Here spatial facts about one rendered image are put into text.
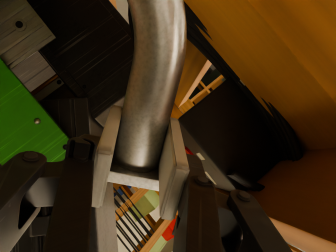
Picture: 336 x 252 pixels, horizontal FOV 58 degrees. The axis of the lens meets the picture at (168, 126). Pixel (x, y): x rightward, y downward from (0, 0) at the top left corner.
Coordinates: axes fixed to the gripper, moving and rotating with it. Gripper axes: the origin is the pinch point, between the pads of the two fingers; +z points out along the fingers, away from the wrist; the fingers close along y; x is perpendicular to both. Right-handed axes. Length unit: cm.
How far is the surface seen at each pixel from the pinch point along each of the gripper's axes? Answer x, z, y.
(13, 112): -13.8, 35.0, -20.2
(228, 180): -12.7, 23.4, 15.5
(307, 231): -6.0, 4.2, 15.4
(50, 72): -21, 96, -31
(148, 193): -196, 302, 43
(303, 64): 6.4, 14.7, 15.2
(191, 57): -1, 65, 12
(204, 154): -10.4, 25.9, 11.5
